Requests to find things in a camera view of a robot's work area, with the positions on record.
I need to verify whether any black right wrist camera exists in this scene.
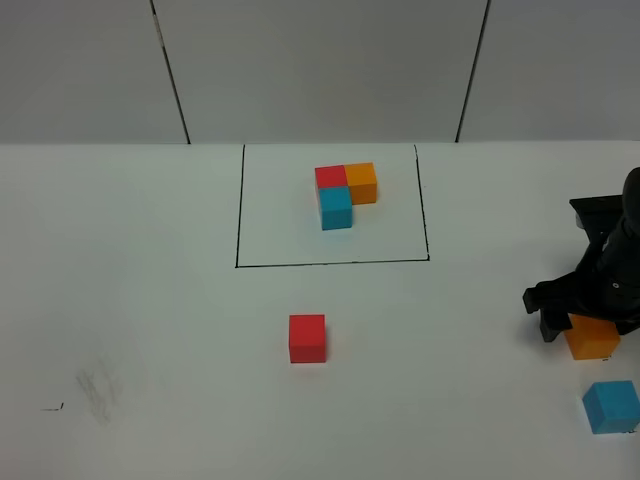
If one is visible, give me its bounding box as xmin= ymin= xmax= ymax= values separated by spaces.
xmin=569 ymin=195 xmax=623 ymax=242

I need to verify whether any red template cube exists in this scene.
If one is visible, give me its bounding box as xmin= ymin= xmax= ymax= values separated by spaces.
xmin=315 ymin=165 xmax=351 ymax=205

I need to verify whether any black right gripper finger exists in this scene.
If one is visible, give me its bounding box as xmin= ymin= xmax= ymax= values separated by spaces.
xmin=540 ymin=309 xmax=573 ymax=342
xmin=616 ymin=320 xmax=640 ymax=336

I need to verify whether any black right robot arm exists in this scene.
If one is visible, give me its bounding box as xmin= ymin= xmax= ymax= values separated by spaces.
xmin=523 ymin=168 xmax=639 ymax=343

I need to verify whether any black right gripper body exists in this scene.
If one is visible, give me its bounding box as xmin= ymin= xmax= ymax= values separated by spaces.
xmin=523 ymin=219 xmax=639 ymax=325

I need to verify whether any orange template cube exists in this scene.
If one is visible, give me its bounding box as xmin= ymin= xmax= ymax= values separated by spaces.
xmin=344 ymin=162 xmax=378 ymax=205

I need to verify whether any blue template cube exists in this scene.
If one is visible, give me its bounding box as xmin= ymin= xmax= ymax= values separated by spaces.
xmin=318 ymin=187 xmax=353 ymax=231

